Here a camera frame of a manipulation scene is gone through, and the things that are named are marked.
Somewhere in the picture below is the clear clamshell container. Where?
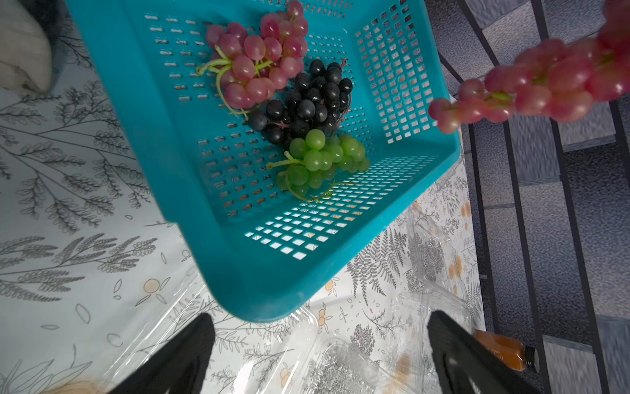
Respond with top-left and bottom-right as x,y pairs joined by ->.
87,274 -> 321,393
269,209 -> 484,393

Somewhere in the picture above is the green grape bunch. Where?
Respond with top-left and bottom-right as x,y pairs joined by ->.
266,129 -> 372,202

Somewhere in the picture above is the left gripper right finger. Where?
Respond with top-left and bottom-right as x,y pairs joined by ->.
428,310 -> 537,394

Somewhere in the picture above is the beige canvas tote bag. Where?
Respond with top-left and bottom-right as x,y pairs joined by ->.
1,1 -> 53,94

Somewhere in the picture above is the black grape bunch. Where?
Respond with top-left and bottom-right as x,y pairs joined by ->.
245,58 -> 354,149

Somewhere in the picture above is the teal plastic basket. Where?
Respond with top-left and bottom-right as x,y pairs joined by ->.
67,1 -> 460,323

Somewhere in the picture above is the red grape bunch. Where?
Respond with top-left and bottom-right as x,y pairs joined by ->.
428,1 -> 629,134
195,1 -> 309,118

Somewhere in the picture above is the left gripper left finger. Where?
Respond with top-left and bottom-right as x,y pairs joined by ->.
111,314 -> 216,393

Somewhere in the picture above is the amber spice jar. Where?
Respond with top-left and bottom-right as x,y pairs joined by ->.
473,330 -> 540,373

